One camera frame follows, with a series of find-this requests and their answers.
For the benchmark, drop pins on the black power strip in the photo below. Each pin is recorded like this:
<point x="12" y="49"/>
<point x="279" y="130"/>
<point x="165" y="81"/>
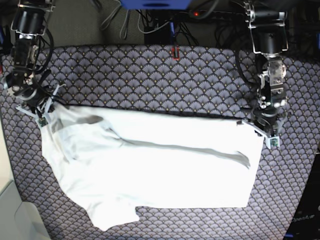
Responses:
<point x="202" y="15"/>

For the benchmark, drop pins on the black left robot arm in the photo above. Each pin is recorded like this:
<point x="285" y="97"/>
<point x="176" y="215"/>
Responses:
<point x="267" y="30"/>

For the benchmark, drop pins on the white T-shirt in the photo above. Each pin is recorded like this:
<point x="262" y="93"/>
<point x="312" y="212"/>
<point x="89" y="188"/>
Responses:
<point x="111" y="161"/>

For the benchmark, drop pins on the white plastic bin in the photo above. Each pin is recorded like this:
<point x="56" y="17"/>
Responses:
<point x="19" y="220"/>

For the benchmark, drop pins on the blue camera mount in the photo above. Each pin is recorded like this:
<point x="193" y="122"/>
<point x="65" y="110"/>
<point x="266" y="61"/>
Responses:
<point x="155" y="4"/>

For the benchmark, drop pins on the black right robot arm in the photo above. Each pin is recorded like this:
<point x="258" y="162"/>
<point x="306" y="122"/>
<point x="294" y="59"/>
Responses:
<point x="31" y="54"/>

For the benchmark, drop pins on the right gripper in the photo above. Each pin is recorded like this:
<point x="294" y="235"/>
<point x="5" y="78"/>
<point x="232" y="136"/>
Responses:
<point x="37" y="99"/>

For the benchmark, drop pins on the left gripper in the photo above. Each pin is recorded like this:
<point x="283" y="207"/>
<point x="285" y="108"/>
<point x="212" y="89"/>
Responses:
<point x="267" y="123"/>

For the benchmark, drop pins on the patterned purple tablecloth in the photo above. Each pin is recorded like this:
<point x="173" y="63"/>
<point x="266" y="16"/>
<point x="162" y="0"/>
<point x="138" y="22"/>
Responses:
<point x="204" y="80"/>

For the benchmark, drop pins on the black box under table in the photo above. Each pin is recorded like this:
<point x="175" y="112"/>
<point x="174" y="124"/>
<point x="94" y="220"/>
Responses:
<point x="159" y="37"/>

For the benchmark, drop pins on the red black table clamp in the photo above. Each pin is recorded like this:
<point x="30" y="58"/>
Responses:
<point x="175" y="53"/>

